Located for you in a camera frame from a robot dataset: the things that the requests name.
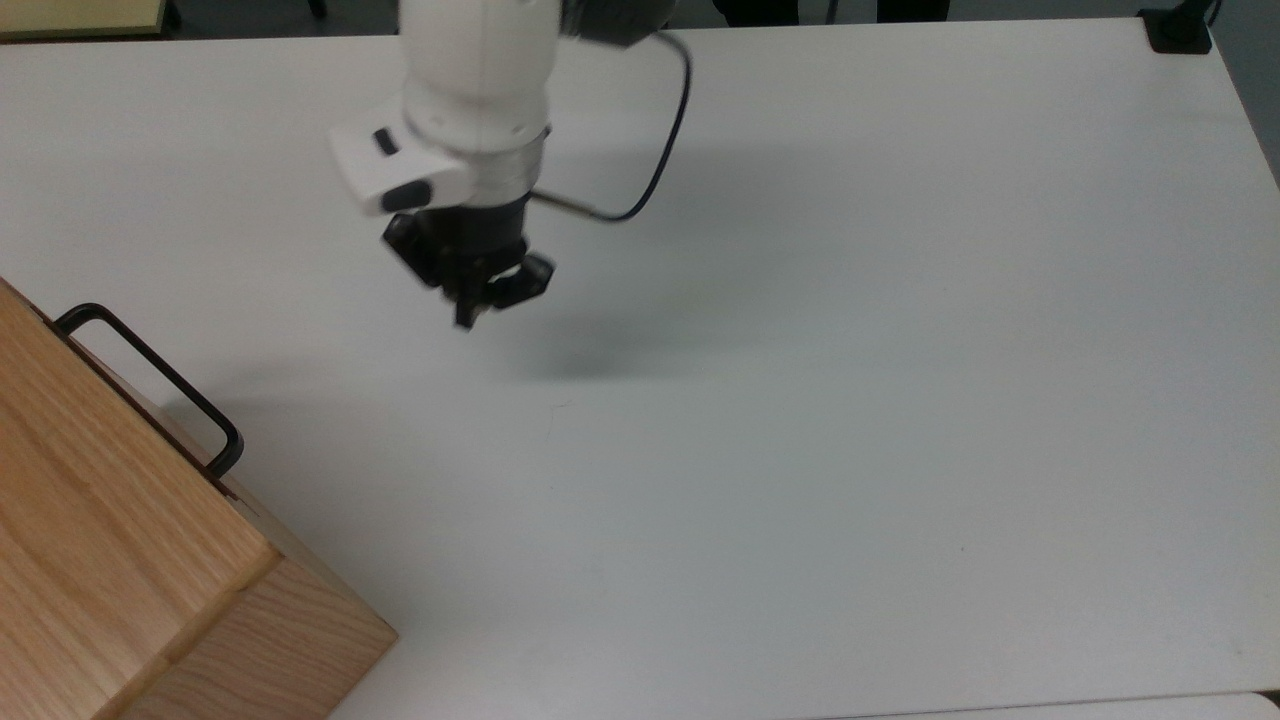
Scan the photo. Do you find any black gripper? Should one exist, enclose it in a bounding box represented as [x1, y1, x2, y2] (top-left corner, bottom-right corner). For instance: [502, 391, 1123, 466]
[383, 195, 557, 332]

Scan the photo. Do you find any wooden drawer cabinet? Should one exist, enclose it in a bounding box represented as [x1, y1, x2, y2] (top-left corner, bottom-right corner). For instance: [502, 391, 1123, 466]
[0, 278, 399, 720]

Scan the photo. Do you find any yellow wooden board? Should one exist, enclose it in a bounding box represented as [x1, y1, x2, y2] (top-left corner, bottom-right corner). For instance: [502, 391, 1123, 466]
[0, 0, 167, 41]

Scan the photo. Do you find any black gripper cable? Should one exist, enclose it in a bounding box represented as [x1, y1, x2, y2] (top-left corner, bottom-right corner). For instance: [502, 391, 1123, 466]
[530, 30, 694, 224]

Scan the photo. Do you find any black metal drawer handle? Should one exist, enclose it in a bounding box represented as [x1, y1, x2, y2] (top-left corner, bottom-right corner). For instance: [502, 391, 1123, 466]
[53, 302, 245, 478]

